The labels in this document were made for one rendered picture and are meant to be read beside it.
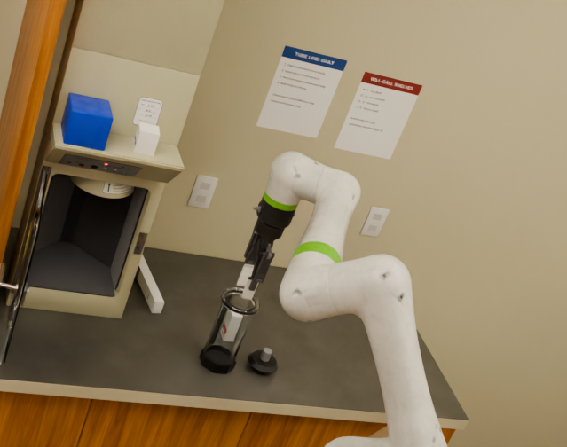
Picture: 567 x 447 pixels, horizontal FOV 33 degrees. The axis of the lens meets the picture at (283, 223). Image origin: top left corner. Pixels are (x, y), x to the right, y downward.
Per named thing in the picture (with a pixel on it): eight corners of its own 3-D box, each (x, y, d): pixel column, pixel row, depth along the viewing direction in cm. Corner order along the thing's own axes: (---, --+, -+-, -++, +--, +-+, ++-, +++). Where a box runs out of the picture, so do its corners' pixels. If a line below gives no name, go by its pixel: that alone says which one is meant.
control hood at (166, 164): (43, 156, 237) (51, 121, 233) (167, 178, 250) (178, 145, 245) (45, 179, 228) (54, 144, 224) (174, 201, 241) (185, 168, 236)
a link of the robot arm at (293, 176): (281, 138, 243) (274, 153, 233) (327, 156, 243) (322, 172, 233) (263, 184, 249) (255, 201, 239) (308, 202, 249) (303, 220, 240)
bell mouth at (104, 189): (66, 159, 260) (71, 141, 258) (129, 170, 267) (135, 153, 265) (71, 192, 246) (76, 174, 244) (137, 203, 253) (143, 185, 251)
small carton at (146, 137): (132, 142, 238) (138, 121, 235) (152, 146, 240) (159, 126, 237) (133, 152, 234) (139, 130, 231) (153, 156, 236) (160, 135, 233)
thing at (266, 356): (241, 356, 276) (248, 338, 273) (271, 358, 279) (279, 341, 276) (248, 377, 268) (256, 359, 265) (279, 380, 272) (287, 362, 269)
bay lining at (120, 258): (20, 234, 276) (47, 128, 260) (108, 247, 286) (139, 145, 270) (23, 284, 257) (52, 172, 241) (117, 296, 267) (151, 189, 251)
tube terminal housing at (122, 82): (3, 253, 279) (64, 8, 244) (112, 268, 291) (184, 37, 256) (5, 305, 259) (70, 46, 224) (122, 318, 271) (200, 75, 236)
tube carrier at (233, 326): (196, 345, 271) (218, 285, 261) (232, 348, 275) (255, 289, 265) (202, 370, 262) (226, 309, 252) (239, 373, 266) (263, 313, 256)
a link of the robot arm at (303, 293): (341, 329, 201) (322, 283, 195) (284, 337, 205) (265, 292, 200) (353, 278, 216) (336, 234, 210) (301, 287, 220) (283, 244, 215)
